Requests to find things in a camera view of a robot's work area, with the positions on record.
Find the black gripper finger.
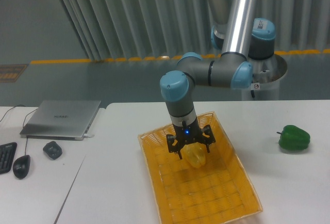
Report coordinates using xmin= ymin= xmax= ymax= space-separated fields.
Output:
xmin=201 ymin=124 xmax=215 ymax=153
xmin=166 ymin=134 xmax=183 ymax=159

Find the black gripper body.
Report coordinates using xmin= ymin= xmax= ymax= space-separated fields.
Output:
xmin=173 ymin=118 xmax=203 ymax=147

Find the yellow bell pepper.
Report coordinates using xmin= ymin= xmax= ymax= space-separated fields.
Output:
xmin=181 ymin=142 xmax=206 ymax=168

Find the green bell pepper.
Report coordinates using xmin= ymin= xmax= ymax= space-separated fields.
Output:
xmin=277 ymin=125 xmax=310 ymax=151

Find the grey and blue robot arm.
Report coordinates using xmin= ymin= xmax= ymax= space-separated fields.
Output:
xmin=160 ymin=0 xmax=262 ymax=154

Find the yellow wicker basket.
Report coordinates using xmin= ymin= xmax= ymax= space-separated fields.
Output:
xmin=138 ymin=112 xmax=263 ymax=223

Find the silver closed laptop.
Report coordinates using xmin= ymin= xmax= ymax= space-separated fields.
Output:
xmin=20 ymin=100 xmax=101 ymax=140

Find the small black gadget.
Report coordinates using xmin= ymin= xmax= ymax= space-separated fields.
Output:
xmin=43 ymin=141 xmax=62 ymax=160

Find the grey pleated curtain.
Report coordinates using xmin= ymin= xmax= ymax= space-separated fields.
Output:
xmin=61 ymin=0 xmax=329 ymax=61

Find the black computer mouse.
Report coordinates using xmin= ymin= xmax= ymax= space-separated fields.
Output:
xmin=13 ymin=155 xmax=31 ymax=180

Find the black keyboard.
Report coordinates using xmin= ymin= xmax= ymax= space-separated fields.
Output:
xmin=0 ymin=142 xmax=17 ymax=174

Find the black robot cable with tag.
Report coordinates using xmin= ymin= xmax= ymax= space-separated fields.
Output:
xmin=250 ymin=82 xmax=260 ymax=99

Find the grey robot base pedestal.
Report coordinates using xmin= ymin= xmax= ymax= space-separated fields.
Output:
xmin=241 ymin=54 xmax=288 ymax=101

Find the black laptop cable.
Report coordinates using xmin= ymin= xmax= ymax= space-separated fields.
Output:
xmin=0 ymin=104 xmax=39 ymax=128

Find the black mouse cable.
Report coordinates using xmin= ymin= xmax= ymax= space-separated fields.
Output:
xmin=22 ymin=107 xmax=39 ymax=156

